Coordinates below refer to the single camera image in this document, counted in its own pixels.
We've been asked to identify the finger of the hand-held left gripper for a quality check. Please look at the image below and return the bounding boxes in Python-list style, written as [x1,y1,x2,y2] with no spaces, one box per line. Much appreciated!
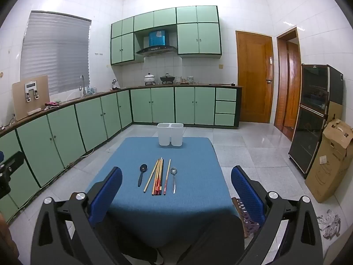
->
[0,151,25,175]

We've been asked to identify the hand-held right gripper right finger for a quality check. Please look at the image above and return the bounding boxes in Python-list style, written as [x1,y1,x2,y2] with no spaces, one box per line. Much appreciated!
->
[231,166,324,265]

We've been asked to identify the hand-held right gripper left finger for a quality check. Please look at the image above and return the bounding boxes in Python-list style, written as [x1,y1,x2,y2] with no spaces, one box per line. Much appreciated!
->
[30,167,130,265]

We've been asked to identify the plain bamboo chopstick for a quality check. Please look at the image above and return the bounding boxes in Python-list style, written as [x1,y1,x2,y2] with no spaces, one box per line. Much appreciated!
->
[143,160,158,193]
[144,159,159,193]

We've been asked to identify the black plastic spoon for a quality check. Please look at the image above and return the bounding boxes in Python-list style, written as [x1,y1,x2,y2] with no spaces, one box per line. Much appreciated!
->
[138,164,148,187]

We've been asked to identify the red patterned bamboo chopstick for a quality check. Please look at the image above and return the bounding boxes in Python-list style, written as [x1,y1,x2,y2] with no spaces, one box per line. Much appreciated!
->
[154,158,162,195]
[164,159,171,195]
[151,158,161,195]

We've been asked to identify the metal spoon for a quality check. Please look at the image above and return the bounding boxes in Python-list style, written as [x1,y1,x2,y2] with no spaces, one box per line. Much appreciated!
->
[170,167,177,194]

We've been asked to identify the white double utensil holder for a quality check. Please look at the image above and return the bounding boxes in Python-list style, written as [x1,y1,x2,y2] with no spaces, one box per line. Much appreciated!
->
[157,123,184,147]

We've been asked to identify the person's left forearm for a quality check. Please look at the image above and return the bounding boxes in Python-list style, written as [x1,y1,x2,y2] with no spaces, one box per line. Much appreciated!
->
[0,217,20,265]

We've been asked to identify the blue tablecloth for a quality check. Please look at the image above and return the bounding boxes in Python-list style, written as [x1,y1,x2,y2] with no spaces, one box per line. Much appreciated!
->
[85,136,239,247]

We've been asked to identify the wooden board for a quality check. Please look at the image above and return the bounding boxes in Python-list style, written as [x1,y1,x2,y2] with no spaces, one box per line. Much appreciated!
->
[11,75,51,121]

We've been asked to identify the white clamp device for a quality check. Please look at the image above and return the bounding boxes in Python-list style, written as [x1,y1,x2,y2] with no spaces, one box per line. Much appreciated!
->
[24,81,39,102]

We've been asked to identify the patterned rag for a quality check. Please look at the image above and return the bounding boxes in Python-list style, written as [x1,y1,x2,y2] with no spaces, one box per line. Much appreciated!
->
[317,209,342,238]

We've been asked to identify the cardboard box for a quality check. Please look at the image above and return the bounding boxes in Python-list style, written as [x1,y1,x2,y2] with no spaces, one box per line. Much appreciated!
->
[305,119,353,203]

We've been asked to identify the black glass cabinet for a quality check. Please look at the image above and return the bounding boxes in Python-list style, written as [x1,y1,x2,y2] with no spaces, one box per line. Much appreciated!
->
[288,63,345,179]

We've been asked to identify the green lower kitchen cabinets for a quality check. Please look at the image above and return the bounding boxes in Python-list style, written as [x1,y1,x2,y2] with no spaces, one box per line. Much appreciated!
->
[0,86,243,224]

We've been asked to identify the green kitchen cabinets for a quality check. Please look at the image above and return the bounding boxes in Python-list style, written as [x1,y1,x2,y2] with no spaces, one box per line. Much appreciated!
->
[0,86,243,224]
[110,6,222,67]

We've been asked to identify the grey window blind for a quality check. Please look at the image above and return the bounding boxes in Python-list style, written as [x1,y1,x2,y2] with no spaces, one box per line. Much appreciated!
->
[21,10,92,96]

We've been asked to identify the open wooden door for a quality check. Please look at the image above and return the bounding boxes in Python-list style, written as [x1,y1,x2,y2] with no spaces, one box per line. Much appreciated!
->
[274,28,302,141]

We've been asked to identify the closed wooden door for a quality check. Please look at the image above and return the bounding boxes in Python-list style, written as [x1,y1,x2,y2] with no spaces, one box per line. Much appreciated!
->
[236,30,275,124]

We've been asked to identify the range hood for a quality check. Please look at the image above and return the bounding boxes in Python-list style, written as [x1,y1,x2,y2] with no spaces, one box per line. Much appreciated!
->
[135,30,178,56]

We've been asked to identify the green upper kitchen cabinets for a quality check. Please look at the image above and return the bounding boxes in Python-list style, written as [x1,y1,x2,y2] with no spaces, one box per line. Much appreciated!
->
[110,6,222,67]

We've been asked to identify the floor cable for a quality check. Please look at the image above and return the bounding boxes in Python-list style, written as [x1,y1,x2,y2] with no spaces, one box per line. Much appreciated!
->
[63,144,96,169]

